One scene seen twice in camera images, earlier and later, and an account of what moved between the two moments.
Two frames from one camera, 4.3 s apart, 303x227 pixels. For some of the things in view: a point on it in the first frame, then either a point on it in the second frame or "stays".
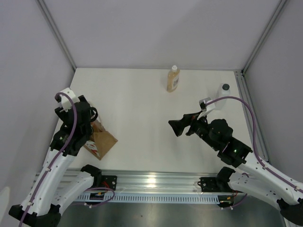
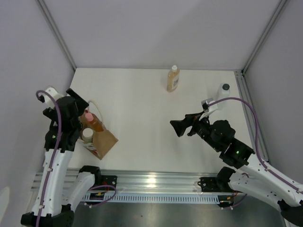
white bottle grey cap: (224, 90) stays
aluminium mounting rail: (159, 180) stays
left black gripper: (62, 115) to (81, 104)
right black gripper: (178, 126) stays
